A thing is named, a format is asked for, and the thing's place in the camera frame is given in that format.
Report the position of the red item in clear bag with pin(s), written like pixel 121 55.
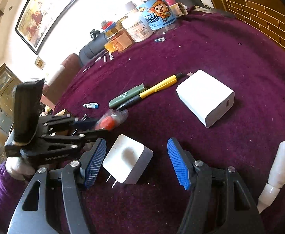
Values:
pixel 111 119

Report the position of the left purple sleeve forearm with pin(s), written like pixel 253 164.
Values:
pixel 11 190

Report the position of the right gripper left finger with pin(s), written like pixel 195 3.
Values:
pixel 91 161

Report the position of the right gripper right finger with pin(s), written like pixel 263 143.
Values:
pixel 181 162

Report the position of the maroon tablecloth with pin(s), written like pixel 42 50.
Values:
pixel 246 137

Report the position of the white plastic jar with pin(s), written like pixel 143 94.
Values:
pixel 137 27

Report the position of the white bottle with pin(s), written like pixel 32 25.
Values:
pixel 276 180

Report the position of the left white gloved hand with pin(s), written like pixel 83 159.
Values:
pixel 18 169

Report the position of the yellow black pen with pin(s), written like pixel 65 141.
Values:
pixel 156 88

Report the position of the orange label jar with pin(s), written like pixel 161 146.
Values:
pixel 121 40

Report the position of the green lighter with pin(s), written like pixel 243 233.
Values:
pixel 117 101

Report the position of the large white charger block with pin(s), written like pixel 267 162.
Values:
pixel 207 97

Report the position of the small blue white tube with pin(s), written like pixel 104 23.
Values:
pixel 91 105

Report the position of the framed wall painting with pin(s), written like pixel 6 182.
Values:
pixel 37 20

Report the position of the small white plug adapter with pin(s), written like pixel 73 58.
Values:
pixel 127 160

